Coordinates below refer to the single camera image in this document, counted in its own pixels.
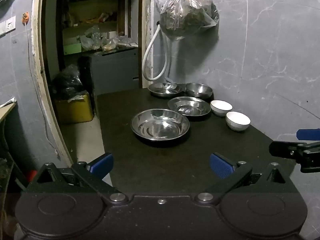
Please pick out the white ceramic bowl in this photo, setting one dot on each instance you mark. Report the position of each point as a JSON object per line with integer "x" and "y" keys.
{"x": 237, "y": 121}
{"x": 221, "y": 106}

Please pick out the white wall socket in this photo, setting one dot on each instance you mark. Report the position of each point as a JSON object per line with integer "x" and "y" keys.
{"x": 7, "y": 26}

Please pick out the green box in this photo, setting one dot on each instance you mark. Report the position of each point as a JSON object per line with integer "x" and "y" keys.
{"x": 72, "y": 48}

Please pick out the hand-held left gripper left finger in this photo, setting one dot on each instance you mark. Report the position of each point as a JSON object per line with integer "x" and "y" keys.
{"x": 102, "y": 164}

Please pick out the pile of clear plastic bags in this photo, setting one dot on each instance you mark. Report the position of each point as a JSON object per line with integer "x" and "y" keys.
{"x": 100, "y": 38}

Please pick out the grey cabinet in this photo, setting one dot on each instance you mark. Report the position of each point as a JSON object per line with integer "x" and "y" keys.
{"x": 112, "y": 72}

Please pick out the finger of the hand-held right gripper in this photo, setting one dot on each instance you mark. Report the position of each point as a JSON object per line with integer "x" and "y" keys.
{"x": 308, "y": 134}
{"x": 287, "y": 150}

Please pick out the black garbage bag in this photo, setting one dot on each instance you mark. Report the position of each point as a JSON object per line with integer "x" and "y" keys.
{"x": 66, "y": 82}

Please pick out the orange plug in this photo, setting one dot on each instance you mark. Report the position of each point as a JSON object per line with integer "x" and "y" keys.
{"x": 25, "y": 18}

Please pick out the clear hanging plastic bag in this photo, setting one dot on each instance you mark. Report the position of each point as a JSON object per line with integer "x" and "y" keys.
{"x": 190, "y": 15}

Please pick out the cluttered storage shelf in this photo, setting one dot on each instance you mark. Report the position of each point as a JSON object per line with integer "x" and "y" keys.
{"x": 75, "y": 5}

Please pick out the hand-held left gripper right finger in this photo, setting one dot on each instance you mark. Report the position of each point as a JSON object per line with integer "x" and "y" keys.
{"x": 221, "y": 167}

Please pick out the steel plate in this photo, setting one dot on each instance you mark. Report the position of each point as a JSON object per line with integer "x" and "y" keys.
{"x": 160, "y": 125}
{"x": 189, "y": 106}
{"x": 163, "y": 89}

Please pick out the wooden side table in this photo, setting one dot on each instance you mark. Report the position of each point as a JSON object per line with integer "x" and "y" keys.
{"x": 6, "y": 110}

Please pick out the cream door frame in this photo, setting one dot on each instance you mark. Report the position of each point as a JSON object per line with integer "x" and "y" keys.
{"x": 37, "y": 42}

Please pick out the yellow box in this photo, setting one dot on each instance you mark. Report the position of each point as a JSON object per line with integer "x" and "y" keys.
{"x": 75, "y": 110}

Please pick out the steel bowl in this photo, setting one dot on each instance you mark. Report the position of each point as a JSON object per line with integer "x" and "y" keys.
{"x": 199, "y": 90}

